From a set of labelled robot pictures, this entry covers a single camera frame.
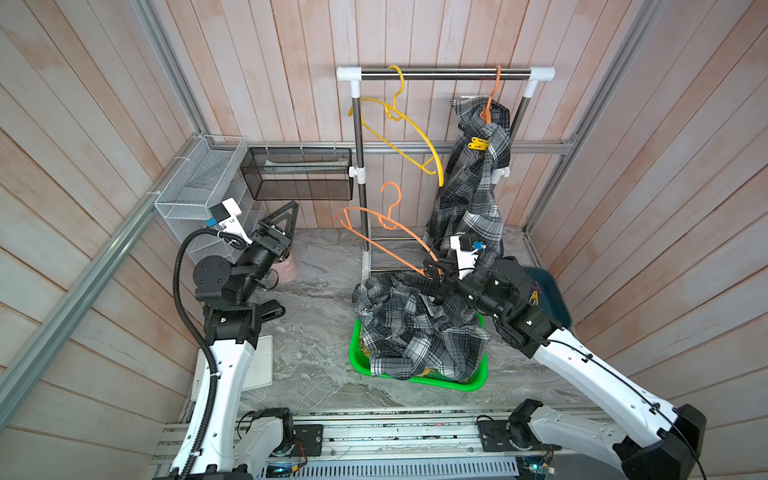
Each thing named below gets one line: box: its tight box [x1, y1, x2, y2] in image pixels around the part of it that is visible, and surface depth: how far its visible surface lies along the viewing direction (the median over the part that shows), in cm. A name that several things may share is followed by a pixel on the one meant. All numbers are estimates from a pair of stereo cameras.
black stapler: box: [261, 299, 286, 323], surface depth 97 cm
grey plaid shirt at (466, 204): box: [424, 97, 511, 267], surface depth 70 cm
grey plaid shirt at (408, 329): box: [352, 273, 491, 383], surface depth 78 cm
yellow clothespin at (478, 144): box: [468, 137, 489, 151], surface depth 63 cm
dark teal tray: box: [522, 266, 572, 329], surface depth 100 cm
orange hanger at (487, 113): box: [480, 64, 501, 125], surface depth 68 cm
